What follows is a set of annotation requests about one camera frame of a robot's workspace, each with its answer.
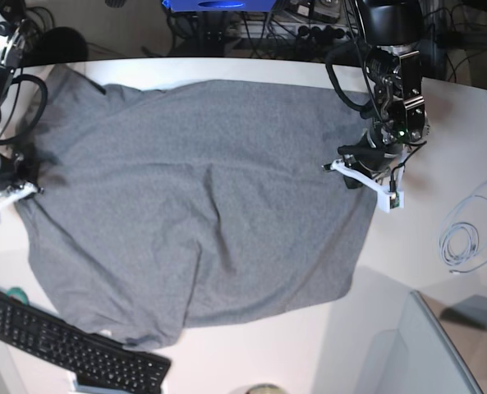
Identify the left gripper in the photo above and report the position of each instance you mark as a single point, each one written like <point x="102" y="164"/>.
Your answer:
<point x="370" y="156"/>

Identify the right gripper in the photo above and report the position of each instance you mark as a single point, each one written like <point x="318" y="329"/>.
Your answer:
<point x="17" y="174"/>

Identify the grey t-shirt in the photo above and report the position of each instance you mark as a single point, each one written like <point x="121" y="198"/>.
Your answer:
<point x="198" y="206"/>

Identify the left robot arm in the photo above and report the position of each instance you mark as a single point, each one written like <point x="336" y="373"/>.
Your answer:
<point x="384" y="36"/>

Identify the green tape roll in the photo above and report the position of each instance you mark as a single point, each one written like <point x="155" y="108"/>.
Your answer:
<point x="17" y="294"/>

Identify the black power strip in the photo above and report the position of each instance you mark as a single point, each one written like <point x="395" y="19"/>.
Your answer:
<point x="287" y="33"/>

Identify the grey monitor back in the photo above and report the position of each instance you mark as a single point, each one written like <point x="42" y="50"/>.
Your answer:
<point x="439" y="348"/>

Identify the black computer keyboard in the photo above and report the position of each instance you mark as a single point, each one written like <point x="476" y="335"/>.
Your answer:
<point x="90" y="356"/>

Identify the round tan object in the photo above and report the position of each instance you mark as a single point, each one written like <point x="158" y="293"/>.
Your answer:
<point x="265" y="388"/>

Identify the blue box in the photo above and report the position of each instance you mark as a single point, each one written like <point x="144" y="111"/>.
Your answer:
<point x="219" y="5"/>

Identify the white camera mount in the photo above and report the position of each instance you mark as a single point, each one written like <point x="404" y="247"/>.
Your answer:
<point x="389" y="197"/>
<point x="5" y="201"/>

